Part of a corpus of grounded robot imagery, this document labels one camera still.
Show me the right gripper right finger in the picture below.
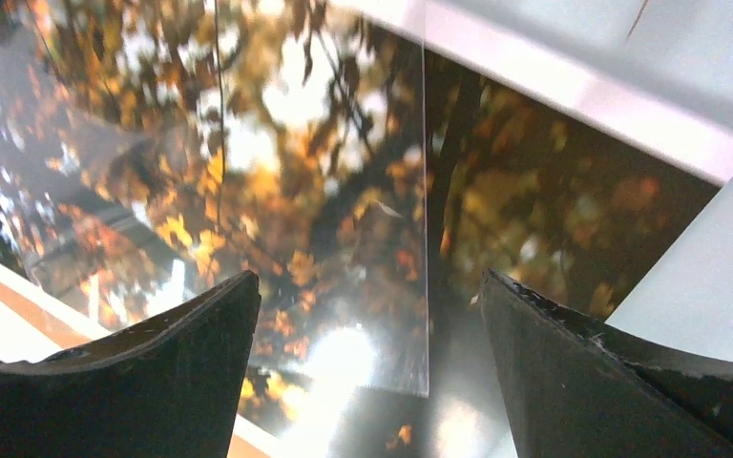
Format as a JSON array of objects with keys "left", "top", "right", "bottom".
[{"left": 478, "top": 270, "right": 733, "bottom": 457}]

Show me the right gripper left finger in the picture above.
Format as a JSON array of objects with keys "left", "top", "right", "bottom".
[{"left": 0, "top": 271, "right": 261, "bottom": 457}]

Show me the clear acrylic sheet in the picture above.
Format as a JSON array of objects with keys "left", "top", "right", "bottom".
[{"left": 0, "top": 1, "right": 429, "bottom": 395}]

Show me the autumn leaves photo print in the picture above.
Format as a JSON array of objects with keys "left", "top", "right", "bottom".
[{"left": 0, "top": 0, "right": 733, "bottom": 458}]

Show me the brown cardboard backing board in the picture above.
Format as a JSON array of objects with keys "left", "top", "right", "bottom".
[{"left": 0, "top": 264, "right": 109, "bottom": 362}]

